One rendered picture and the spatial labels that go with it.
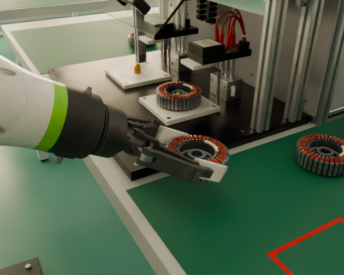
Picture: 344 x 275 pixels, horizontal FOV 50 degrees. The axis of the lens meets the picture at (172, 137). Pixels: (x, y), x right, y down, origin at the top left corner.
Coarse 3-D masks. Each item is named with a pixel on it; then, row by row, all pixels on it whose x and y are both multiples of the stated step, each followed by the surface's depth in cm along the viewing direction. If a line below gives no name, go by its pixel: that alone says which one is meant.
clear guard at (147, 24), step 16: (112, 0) 77; (144, 0) 68; (160, 0) 65; (176, 0) 61; (112, 16) 75; (128, 16) 69; (144, 16) 66; (160, 16) 62; (144, 32) 63; (160, 32) 61
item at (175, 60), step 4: (172, 52) 113; (176, 52) 113; (180, 52) 113; (172, 56) 114; (176, 56) 112; (180, 56) 111; (184, 56) 112; (172, 60) 115; (176, 60) 112; (180, 60) 112; (172, 64) 115; (176, 64) 113; (180, 64) 112; (172, 68) 116; (176, 68) 113; (180, 68) 113; (184, 68) 114; (188, 68) 114; (180, 72) 114
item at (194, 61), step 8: (200, 40) 90; (208, 40) 90; (192, 48) 89; (200, 48) 86; (208, 48) 85; (216, 48) 87; (224, 48) 92; (240, 48) 92; (192, 56) 89; (200, 56) 86; (208, 56) 86; (216, 56) 87; (224, 56) 89; (232, 56) 90; (240, 56) 91; (184, 64) 89; (192, 64) 87; (200, 64) 87; (208, 64) 88; (232, 64) 92; (232, 72) 93
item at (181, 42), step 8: (168, 24) 105; (168, 32) 106; (176, 32) 107; (184, 32) 108; (192, 32) 110; (144, 40) 106; (152, 40) 105; (160, 40) 106; (176, 40) 114; (184, 40) 110; (176, 48) 115; (184, 48) 112
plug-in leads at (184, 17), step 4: (184, 4) 107; (184, 8) 107; (184, 12) 107; (176, 16) 106; (180, 16) 110; (184, 16) 108; (172, 20) 108; (176, 20) 107; (180, 20) 111; (184, 20) 108; (188, 20) 112; (176, 24) 107; (180, 24) 111; (184, 24) 109; (188, 24) 113; (176, 28) 108
